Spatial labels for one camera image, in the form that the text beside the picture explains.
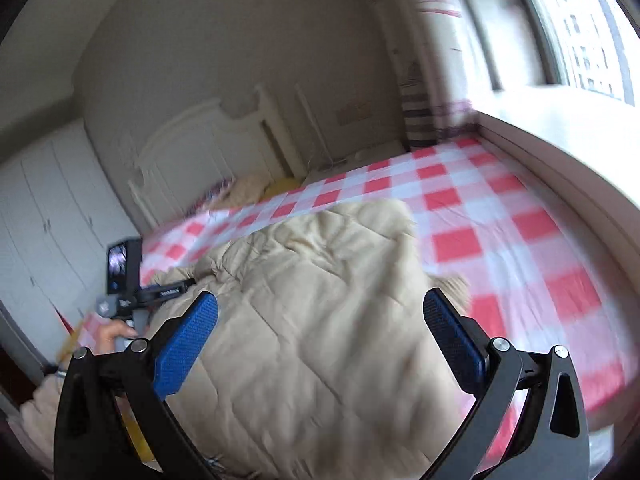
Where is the white wardrobe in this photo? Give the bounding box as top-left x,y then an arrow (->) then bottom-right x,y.
0,122 -> 143,366

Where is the cream windowsill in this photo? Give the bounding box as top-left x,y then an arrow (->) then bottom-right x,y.
470,82 -> 640,321

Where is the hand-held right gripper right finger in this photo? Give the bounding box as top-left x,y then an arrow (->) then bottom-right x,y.
423,287 -> 591,480

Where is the white bed headboard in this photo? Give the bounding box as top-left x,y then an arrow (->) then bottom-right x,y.
126,84 -> 303,233

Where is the patterned curtain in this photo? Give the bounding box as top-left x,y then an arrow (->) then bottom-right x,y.
362,0 -> 478,153

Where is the red white checkered bed sheet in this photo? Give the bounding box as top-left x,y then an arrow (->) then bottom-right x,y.
75,135 -> 631,480

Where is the wall socket panel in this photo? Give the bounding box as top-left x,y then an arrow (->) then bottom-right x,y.
334,101 -> 372,127

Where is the window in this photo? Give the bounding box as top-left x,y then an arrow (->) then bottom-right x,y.
515,0 -> 640,107

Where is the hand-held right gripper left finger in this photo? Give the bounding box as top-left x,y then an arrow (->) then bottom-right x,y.
54,290 -> 219,480

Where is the person's left hand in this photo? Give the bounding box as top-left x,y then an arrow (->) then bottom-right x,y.
96,321 -> 139,356

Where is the yellow pillow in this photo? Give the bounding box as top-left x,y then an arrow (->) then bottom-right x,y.
264,176 -> 302,200

